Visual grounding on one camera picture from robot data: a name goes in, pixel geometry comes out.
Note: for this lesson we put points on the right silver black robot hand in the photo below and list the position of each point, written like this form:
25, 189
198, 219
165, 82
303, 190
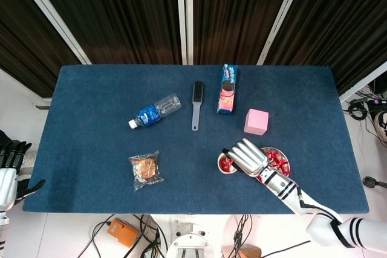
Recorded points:
249, 156

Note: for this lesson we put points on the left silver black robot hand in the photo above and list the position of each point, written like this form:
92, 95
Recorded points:
6, 185

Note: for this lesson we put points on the red candy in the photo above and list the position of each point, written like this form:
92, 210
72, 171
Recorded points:
225, 163
284, 165
273, 156

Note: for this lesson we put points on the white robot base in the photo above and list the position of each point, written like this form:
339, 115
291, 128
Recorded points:
190, 243

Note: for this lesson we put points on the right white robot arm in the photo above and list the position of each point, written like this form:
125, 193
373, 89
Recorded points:
278, 182

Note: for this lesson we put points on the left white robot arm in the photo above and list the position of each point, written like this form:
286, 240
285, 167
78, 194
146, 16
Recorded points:
3, 227

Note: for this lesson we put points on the silver metal plate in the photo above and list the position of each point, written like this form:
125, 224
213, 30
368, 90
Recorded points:
275, 149

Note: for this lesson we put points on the white paper cup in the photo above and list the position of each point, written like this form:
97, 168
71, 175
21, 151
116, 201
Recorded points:
226, 172

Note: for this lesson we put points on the pink foam cube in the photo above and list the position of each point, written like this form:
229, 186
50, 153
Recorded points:
256, 120

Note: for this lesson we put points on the black bulky object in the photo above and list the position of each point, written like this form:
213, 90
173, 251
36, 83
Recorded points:
3, 136

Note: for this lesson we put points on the blue pink cookie box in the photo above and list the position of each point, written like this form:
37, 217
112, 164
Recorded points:
226, 101

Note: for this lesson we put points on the grey brush black bristles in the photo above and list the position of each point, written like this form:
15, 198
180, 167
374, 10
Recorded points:
198, 95

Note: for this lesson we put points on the blue table cloth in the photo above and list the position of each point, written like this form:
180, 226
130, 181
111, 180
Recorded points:
90, 149

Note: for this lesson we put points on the brown wooden object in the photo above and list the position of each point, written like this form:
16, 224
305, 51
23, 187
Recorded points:
251, 253

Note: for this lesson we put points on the bread in clear wrapper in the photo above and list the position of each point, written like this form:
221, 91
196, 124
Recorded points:
145, 168

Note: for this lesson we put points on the clear bottle blue label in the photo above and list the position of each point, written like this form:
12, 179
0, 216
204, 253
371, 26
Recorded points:
148, 115

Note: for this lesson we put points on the orange device box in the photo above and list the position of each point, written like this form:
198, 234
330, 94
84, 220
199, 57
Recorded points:
122, 232

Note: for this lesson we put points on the white black sneaker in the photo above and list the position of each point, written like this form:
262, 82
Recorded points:
382, 125

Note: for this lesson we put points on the dark pleated curtain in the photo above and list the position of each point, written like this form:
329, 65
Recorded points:
121, 13
347, 28
24, 43
236, 13

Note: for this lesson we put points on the white frame post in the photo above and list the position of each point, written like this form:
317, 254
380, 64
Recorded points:
190, 28
362, 82
282, 13
49, 10
180, 13

